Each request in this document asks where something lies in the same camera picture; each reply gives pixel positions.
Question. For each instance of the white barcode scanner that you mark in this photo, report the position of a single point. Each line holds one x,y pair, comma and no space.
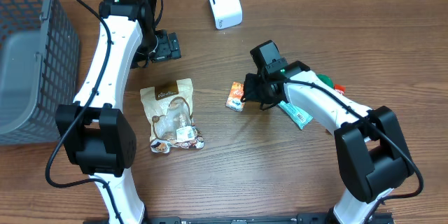
226,13

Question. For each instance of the red coffee stick sachet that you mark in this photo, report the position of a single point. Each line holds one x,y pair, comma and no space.
340,89

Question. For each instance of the teal wet wipes pack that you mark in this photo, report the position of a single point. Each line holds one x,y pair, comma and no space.
300,117

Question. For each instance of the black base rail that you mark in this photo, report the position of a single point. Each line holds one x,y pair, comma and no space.
301,218

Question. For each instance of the beige snack pouch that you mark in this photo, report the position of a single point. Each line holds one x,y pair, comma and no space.
169,110

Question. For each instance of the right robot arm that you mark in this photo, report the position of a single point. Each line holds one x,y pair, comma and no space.
372,153

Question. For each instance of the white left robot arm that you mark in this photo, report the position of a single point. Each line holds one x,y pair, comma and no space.
93,130

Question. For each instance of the green lid jar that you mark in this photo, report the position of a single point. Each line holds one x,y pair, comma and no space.
326,79

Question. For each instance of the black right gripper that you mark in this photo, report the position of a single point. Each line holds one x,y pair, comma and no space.
250,94

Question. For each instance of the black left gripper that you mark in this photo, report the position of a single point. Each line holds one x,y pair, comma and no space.
167,47

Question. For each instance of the orange small box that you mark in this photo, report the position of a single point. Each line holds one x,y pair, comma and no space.
234,98

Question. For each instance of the grey plastic shopping basket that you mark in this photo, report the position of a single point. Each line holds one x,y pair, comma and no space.
40,52

